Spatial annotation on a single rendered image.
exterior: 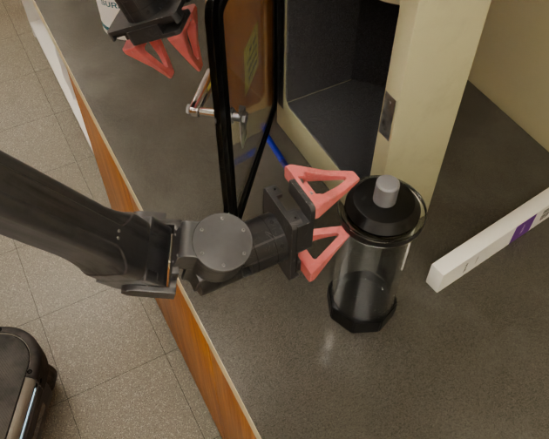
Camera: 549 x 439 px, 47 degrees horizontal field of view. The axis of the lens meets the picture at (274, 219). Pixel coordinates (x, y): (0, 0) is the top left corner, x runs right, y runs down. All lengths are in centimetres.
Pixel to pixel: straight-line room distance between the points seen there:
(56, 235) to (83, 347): 154
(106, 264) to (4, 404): 120
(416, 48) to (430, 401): 46
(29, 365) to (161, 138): 83
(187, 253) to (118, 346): 146
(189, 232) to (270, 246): 12
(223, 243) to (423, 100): 37
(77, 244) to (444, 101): 53
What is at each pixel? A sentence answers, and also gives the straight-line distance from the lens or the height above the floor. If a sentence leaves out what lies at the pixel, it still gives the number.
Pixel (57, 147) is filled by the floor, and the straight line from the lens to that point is 262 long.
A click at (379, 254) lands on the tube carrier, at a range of 78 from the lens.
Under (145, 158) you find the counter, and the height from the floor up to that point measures 94.
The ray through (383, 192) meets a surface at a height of 121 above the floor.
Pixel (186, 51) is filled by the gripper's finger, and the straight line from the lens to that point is 82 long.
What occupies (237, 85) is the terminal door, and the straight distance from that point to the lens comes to 84.
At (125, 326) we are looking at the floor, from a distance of 206.
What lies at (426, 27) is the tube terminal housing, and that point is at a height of 134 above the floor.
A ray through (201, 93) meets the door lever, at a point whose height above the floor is 121.
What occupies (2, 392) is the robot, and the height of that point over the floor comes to 24.
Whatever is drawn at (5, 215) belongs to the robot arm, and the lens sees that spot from 49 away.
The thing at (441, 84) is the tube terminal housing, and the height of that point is 124.
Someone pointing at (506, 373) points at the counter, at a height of 94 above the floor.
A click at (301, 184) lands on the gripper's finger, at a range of 66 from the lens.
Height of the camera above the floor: 176
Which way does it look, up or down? 52 degrees down
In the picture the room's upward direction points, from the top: straight up
